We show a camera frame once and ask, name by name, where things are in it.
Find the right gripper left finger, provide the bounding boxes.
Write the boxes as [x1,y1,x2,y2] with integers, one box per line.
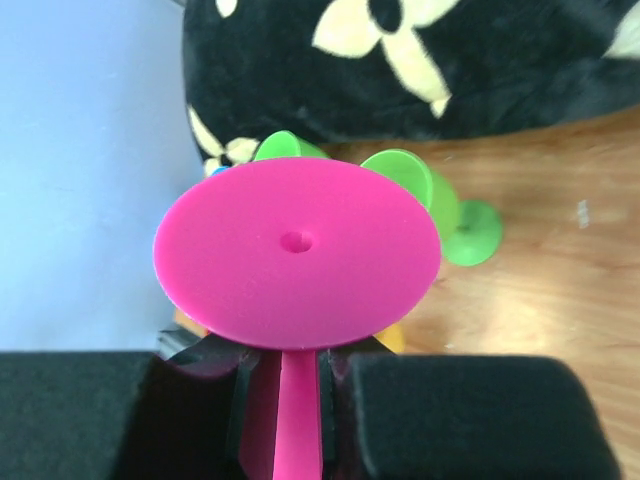
[1,338,259,479]

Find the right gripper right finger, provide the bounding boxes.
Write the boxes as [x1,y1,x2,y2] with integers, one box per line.
[320,351,620,479]

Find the yellow wine glass orange base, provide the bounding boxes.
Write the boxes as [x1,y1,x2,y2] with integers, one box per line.
[174,309,406,354]

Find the pink base wine glass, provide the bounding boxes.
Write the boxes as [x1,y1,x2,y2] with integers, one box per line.
[153,157,441,479]

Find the green glass yellow base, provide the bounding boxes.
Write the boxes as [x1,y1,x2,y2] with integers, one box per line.
[362,149,504,267]

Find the light green wine glass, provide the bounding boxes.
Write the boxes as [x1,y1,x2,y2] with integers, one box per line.
[253,130,328,161]

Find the blue wine glass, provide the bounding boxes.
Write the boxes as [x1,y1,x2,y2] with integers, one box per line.
[207,166,230,177]

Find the black floral plush pillow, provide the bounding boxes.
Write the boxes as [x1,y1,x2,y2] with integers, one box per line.
[182,1,639,172]

